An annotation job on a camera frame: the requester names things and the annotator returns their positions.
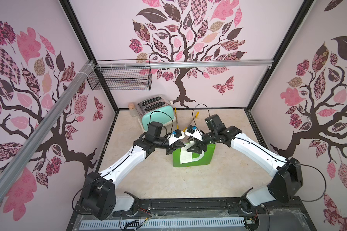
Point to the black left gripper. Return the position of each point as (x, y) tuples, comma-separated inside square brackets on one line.
[(173, 147)]

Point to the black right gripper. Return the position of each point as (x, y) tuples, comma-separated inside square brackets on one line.
[(202, 145)]

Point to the green tote bag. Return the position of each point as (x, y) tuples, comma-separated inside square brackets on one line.
[(197, 159)]

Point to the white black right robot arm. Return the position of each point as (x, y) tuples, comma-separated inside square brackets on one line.
[(286, 173)]

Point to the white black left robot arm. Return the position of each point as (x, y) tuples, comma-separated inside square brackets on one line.
[(98, 196)]

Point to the mint green toaster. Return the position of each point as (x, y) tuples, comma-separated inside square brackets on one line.
[(156, 108)]

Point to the small glass jar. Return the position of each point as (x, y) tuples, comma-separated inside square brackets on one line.
[(132, 110)]

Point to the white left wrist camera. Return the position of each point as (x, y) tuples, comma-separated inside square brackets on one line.
[(175, 136)]

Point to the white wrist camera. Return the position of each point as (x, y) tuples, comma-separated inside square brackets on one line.
[(175, 136), (193, 131)]

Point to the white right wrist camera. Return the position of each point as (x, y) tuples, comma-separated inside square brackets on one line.
[(193, 131)]

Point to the yellow handled tongs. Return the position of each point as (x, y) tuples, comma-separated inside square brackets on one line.
[(190, 123)]

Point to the aluminium rail back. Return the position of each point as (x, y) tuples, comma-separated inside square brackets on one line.
[(185, 63)]

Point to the aluminium rail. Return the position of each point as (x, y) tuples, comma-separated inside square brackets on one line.
[(17, 164), (185, 63)]

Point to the black wire basket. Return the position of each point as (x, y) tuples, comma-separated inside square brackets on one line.
[(121, 74)]

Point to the white vented cable duct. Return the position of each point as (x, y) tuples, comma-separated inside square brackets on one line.
[(155, 224)]

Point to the aluminium rail left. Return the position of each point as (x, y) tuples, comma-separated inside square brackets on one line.
[(17, 164)]

